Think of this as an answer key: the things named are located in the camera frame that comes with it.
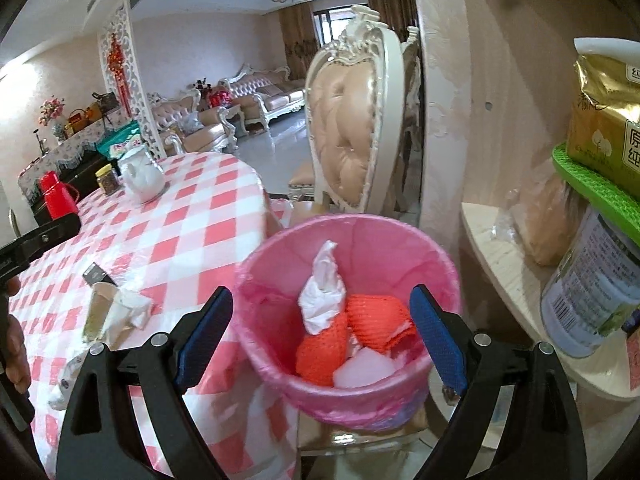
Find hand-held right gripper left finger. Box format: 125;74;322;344
55;285;235;480

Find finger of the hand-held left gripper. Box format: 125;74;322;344
7;215;82;272

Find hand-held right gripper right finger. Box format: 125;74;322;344
409;284;587;480

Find small black box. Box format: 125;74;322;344
82;263;117;288

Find orange net with white lining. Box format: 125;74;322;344
345;294;416;351

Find white tissue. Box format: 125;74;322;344
102;287;153;333
298;240;347;336

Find white foam block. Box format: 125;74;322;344
332;347;396;388

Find pink trash bin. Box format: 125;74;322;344
235;214;462;431

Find orange foam fruit net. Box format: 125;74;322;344
295;312;351;387

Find white paper packet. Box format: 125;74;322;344
47;350;86;408

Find person's left hand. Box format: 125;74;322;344
2;276;33;397

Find red thermos jug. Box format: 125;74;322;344
39;171;81;221

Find black piano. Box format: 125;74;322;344
30;152;108;218

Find yellow-lid glass jar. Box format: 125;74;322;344
95;164;121;196

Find floral lace cover cloth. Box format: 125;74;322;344
17;120;143;193

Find pink checked tablecloth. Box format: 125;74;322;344
7;152;301;480

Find white ceramic teapot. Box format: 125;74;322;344
117;144;167;204

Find green snack bag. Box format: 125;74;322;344
95;127;143;158

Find wooden shelf unit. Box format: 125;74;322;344
460;0;640;401

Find pink flower bouquet vase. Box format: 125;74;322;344
39;97;67;141

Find dark handbag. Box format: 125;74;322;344
91;91;121;113

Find labelled tin can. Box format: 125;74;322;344
541;207;640;358

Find bagged brown food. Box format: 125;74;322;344
510;175;581;266

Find tufted leather armchair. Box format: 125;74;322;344
150;91;236;153

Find white lattice screen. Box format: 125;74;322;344
97;2;166;158

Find red flower arrangement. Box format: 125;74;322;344
192;78;231;108

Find cream tufted dining chair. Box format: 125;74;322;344
287;4;406;216

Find tufted leather sofa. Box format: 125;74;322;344
222;63;307;128

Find gold foil package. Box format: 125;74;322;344
566;37;640;181

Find brown curtains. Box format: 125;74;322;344
278;0;416;81

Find balcony glass door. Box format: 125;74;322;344
312;5;353;43

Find red knot wall ornament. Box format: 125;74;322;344
107;33;132;118

